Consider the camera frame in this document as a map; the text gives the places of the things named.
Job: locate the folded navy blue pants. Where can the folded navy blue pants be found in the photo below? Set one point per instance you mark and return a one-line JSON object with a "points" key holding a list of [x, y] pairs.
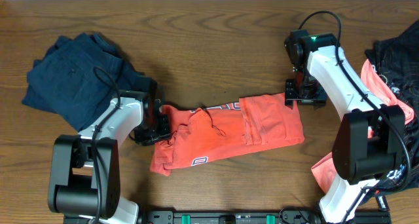
{"points": [[72, 80]]}

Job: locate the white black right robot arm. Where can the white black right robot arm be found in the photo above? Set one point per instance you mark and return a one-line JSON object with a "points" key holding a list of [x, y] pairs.
{"points": [[368, 145]]}

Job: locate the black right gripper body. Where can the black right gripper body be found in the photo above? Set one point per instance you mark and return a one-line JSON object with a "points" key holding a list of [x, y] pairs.
{"points": [[306, 89]]}

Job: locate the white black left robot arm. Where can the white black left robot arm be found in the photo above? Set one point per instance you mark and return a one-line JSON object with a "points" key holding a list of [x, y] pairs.
{"points": [[85, 172]]}

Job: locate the orange red t-shirt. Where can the orange red t-shirt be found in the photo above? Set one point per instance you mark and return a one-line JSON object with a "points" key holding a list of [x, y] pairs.
{"points": [[250, 125]]}

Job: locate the black patterned shirt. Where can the black patterned shirt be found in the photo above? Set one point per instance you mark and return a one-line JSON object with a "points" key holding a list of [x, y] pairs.
{"points": [[394, 65]]}

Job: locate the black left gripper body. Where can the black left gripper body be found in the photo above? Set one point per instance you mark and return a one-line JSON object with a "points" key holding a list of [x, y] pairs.
{"points": [[157, 130]]}

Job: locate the black base rail green buttons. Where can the black base rail green buttons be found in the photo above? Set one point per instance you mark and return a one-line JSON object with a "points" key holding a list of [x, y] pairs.
{"points": [[285, 216]]}

